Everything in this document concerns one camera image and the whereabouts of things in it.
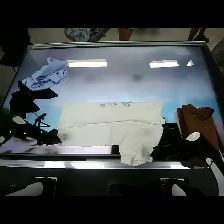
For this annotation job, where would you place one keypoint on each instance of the white T-shirt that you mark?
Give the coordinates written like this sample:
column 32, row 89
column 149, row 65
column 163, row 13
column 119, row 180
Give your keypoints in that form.
column 110, row 130

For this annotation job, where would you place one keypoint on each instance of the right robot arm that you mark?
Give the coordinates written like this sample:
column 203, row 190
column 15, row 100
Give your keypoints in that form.
column 173, row 146

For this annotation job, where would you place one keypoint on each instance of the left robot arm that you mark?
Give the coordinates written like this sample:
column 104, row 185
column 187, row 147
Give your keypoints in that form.
column 36, row 132

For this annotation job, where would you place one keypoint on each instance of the brown garment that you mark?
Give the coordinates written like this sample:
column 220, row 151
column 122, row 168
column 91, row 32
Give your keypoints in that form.
column 196, row 120

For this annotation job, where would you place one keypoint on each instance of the silver frame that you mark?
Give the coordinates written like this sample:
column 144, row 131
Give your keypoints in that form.
column 100, row 164

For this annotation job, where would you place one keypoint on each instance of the light blue garment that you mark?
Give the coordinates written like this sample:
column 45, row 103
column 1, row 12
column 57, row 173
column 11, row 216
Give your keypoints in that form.
column 45, row 76

